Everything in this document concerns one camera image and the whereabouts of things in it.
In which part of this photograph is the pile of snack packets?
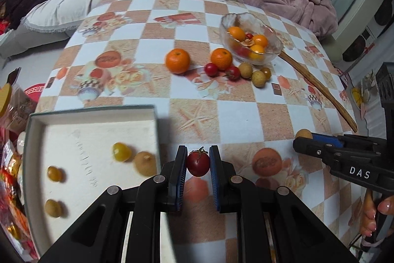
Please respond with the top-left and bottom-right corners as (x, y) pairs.
(0, 83), (39, 257)

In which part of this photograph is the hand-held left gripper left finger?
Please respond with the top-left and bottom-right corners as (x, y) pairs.
(38, 145), (188, 263)

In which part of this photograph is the small yellow cherry tomato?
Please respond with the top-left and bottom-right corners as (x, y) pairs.
(45, 199), (64, 218)
(47, 166), (65, 182)

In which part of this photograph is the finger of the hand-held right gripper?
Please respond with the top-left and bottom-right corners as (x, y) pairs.
(310, 132), (346, 148)
(293, 137), (337, 165)

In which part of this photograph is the orange mandarin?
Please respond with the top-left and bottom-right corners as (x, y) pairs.
(165, 48), (190, 74)
(211, 48), (233, 70)

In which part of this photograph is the checkered printed tablecloth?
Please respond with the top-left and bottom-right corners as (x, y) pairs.
(33, 0), (367, 254)

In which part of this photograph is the long wooden stick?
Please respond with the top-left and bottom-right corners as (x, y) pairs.
(279, 52), (358, 133)

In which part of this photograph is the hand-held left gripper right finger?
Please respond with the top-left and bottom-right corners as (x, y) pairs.
(210, 145), (359, 263)

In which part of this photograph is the white appliance with black circles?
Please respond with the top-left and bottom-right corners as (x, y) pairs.
(334, 0), (394, 65)

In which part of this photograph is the red round stool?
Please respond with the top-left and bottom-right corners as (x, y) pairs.
(22, 82), (47, 106)

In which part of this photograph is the dark red cherry tomato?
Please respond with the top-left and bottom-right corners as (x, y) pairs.
(186, 147), (211, 177)

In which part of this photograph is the orange-yellow cherry tomato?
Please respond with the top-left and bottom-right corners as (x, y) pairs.
(229, 26), (246, 42)
(249, 45), (266, 61)
(252, 34), (269, 48)

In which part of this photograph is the person's right hand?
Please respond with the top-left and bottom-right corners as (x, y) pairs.
(359, 190), (394, 237)

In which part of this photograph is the dark red knitted cloth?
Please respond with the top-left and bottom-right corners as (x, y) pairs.
(0, 0), (65, 34)

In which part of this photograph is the clear glass bowl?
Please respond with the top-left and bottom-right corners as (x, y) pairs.
(219, 12), (284, 66)

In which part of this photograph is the white shallow cardboard box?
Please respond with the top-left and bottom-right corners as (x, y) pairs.
(23, 105), (160, 259)

